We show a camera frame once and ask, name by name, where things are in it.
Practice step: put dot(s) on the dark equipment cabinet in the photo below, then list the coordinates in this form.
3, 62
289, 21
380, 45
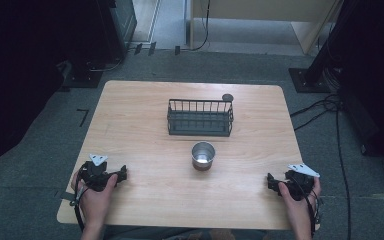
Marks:
120, 23

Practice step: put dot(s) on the small dark round disc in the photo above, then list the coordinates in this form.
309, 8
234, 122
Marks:
227, 97

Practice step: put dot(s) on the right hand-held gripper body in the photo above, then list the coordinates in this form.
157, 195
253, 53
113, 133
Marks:
298, 183

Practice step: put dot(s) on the black stand base plate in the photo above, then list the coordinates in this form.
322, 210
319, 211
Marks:
81, 79
308, 81

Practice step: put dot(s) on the light wooden cabinet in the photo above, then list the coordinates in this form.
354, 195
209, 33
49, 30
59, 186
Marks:
266, 20

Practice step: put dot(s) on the metal cup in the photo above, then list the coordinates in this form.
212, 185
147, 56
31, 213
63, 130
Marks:
203, 156

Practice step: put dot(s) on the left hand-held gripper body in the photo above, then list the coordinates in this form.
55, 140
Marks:
95, 173

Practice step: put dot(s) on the person's right hand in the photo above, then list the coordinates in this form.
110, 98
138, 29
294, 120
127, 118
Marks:
298, 208

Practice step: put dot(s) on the person's left hand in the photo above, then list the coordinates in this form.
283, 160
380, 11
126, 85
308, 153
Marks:
96, 203

